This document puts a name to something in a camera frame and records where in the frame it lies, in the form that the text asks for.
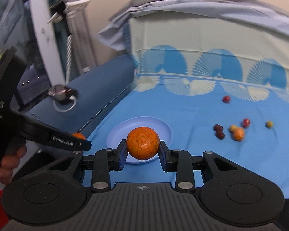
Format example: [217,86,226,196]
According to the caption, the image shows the white charging cable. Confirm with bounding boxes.
[52,95,78,113]

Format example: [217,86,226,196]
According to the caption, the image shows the black smartphone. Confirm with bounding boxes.
[48,84,78,103]

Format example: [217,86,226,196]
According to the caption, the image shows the far yellow green fruit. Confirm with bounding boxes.
[266,121,273,128]

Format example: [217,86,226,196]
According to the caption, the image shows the white round frame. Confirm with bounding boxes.
[29,0,65,85]

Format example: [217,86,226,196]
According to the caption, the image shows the grey curtain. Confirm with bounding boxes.
[64,0,97,74]

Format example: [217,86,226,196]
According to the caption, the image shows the blue patterned cloth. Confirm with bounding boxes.
[89,13,289,198]

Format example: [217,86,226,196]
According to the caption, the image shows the person's left hand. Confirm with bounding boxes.
[0,146,27,185]

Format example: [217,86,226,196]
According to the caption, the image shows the red fruit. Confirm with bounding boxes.
[222,95,231,103]
[241,118,251,128]

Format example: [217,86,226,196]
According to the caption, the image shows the orange mandarin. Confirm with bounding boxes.
[126,127,160,161]
[71,132,86,140]

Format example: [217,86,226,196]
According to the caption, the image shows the lilac round plate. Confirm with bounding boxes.
[106,116,174,165]

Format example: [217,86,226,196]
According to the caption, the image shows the grey blue blanket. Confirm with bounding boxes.
[97,0,289,51]

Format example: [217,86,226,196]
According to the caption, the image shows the yellow green small fruit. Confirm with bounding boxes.
[229,125,237,133]

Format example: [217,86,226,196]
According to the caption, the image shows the dark red date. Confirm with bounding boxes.
[213,124,223,131]
[216,131,225,140]

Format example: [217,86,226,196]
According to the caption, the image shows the orange fruit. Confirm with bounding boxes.
[232,128,245,141]

